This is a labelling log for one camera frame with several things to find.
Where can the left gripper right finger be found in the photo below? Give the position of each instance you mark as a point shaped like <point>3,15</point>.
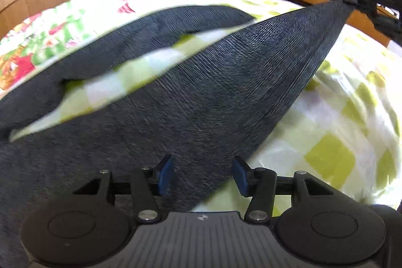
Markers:
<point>260,185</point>

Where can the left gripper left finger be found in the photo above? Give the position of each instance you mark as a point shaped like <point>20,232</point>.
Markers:
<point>148,183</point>

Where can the dark grey pants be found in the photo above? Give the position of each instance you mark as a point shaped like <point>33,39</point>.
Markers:
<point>222,102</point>

